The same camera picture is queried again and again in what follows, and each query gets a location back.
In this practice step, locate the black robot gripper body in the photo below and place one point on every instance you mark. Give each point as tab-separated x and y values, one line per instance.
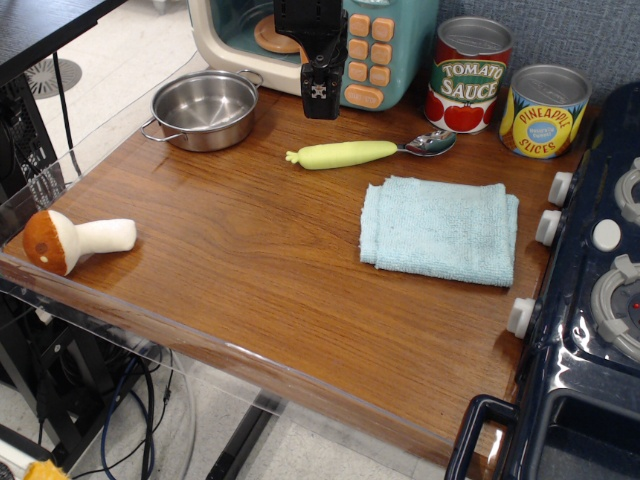
319	27

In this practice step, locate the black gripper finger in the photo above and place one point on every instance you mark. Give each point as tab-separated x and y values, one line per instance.
321	88

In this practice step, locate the light blue towel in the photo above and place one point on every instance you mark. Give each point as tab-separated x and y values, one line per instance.
441	230

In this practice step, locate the teal toy microwave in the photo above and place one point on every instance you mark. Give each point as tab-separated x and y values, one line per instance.
387	43

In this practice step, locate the stainless steel pot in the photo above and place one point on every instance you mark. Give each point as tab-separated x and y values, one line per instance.
204	111

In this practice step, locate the tomato sauce can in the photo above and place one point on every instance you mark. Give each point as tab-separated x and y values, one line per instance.
470	61

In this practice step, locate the pineapple slices can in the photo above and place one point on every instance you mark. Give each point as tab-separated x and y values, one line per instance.
544	109

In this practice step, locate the white stove knob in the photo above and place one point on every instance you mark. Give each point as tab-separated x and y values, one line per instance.
520	316
559	188
547	227

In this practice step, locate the black desk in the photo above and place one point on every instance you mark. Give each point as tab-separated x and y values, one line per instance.
33	30

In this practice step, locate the clear acrylic barrier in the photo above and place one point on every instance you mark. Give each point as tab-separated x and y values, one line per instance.
26	192

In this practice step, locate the white and brown plush mushroom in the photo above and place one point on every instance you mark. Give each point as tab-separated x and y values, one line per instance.
54	243

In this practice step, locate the dark blue toy stove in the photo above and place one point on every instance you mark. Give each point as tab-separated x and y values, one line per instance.
576	413

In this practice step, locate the green handled metal spoon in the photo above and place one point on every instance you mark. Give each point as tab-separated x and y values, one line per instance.
347	154

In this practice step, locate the black table leg frame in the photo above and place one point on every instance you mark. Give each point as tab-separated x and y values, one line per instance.
240	445

